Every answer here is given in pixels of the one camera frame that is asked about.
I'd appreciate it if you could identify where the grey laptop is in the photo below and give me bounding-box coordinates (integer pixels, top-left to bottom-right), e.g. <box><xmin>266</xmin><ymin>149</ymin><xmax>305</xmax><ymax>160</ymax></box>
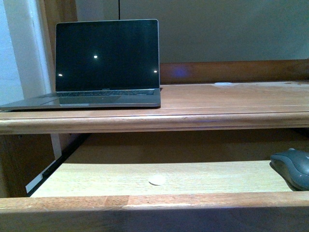
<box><xmin>0</xmin><ymin>19</ymin><xmax>161</xmax><ymax>111</ymax></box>

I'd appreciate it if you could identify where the white round disc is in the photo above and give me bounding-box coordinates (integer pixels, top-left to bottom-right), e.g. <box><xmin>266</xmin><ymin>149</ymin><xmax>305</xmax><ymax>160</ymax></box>
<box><xmin>214</xmin><ymin>82</ymin><xmax>233</xmax><ymax>86</ymax></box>

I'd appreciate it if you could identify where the grey computer mouse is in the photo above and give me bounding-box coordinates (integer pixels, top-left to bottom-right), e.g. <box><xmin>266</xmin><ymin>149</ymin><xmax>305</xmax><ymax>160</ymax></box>
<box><xmin>270</xmin><ymin>148</ymin><xmax>309</xmax><ymax>191</ymax></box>

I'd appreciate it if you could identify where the wooden keyboard drawer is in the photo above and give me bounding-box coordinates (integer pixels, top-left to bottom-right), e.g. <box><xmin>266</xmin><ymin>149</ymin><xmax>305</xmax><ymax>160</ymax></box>
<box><xmin>0</xmin><ymin>146</ymin><xmax>309</xmax><ymax>232</ymax></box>

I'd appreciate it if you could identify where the wooden desk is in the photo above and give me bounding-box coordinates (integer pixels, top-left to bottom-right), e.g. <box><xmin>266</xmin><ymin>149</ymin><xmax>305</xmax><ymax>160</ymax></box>
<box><xmin>0</xmin><ymin>59</ymin><xmax>309</xmax><ymax>199</ymax></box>

